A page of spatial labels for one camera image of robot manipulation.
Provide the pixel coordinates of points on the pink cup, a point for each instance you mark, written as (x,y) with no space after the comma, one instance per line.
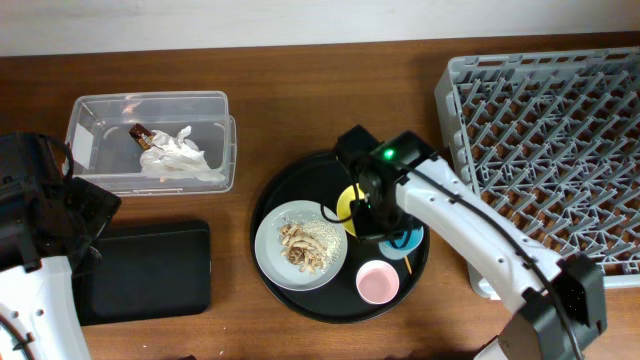
(377,282)

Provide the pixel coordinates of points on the light blue cup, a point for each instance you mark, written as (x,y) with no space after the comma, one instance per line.
(402,246)

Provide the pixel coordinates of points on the white napkin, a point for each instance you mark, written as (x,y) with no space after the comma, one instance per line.
(177,158)

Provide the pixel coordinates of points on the yellow bowl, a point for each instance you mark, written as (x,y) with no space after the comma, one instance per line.
(343,207)

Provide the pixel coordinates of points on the black rectangular tray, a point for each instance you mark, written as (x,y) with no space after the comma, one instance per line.
(146,272)

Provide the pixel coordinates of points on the grey plate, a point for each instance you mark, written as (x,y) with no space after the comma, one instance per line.
(267,246)

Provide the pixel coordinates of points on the grey dishwasher rack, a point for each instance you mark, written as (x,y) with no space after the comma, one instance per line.
(551,141)

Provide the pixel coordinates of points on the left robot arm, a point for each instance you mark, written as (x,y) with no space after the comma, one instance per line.
(50,220)

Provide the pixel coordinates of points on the wooden chopstick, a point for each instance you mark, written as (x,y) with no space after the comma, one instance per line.
(408,265)

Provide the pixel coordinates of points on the clear plastic bin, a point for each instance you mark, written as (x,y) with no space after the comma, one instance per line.
(106,155)

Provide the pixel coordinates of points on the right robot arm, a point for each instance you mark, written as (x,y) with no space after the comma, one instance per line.
(558,306)

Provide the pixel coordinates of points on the food scraps and rice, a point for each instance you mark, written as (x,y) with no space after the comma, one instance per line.
(313,246)

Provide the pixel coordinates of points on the gold snack wrapper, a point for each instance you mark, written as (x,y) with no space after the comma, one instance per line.
(142,136)

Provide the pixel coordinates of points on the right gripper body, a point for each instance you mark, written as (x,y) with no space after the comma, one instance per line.
(380,221)

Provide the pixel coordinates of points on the round black serving tray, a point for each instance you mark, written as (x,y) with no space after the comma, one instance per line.
(320,178)

